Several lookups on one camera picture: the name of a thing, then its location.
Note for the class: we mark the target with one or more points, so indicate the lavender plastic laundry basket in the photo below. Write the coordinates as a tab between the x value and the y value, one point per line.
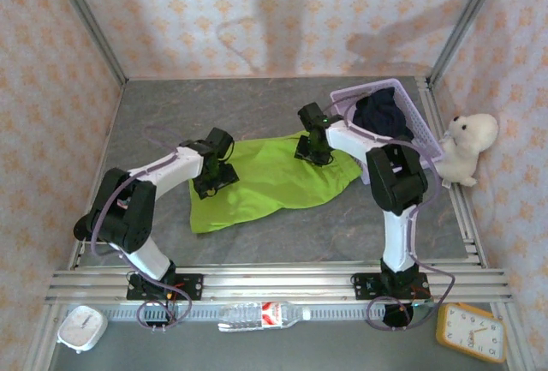
421	127

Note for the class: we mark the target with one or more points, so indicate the aluminium frame leg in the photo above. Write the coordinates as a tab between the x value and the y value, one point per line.
40	336
516	336

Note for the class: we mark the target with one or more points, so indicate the lime green cloth garment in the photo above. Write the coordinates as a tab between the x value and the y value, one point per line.
265	187

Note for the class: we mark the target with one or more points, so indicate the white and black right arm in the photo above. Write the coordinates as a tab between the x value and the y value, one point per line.
396	182

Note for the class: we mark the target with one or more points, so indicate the aluminium frame corner post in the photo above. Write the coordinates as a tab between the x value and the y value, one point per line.
466	19
85	19

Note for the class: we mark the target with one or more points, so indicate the navy blue cloth garment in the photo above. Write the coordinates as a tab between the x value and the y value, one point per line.
381	114

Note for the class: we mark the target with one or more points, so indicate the yellow square alarm clock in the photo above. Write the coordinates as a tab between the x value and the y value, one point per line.
471	332

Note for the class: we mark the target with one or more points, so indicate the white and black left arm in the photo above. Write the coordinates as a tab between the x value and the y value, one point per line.
171	171

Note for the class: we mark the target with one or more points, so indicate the wide aluminium mounting rail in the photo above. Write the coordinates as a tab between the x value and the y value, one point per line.
278	281

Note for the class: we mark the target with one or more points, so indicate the aluminium table side rail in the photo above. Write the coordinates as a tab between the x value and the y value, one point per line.
468	234
77	257

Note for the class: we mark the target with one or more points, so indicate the white plush animal toy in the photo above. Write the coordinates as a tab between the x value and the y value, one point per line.
466	139

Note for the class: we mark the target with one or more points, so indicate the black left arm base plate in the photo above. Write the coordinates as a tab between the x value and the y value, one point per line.
190	285

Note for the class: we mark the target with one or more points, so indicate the white square alarm clock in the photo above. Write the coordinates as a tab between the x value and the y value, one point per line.
83	328

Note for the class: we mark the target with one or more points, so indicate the clear plastic water bottle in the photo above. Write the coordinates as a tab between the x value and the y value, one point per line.
257	316

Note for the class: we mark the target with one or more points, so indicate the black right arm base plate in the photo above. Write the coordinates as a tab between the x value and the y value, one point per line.
364	285

